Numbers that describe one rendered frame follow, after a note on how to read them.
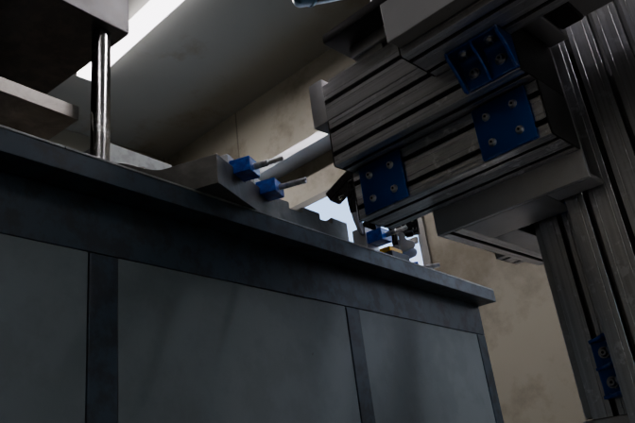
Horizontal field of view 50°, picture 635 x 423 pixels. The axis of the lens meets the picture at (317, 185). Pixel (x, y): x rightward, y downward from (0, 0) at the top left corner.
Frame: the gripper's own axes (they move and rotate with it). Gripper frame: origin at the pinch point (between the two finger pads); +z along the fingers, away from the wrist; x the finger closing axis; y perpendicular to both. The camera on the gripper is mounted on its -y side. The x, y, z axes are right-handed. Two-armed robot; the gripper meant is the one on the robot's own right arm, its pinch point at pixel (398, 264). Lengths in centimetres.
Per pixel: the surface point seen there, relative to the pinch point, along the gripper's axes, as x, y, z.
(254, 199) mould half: -66, -21, 3
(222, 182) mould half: -78, -23, 4
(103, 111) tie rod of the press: -7, -82, -64
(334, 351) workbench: -40, -14, 28
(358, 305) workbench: -30.6, -8.9, 16.7
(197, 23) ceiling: 156, -105, -226
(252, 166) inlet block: -73, -19, 0
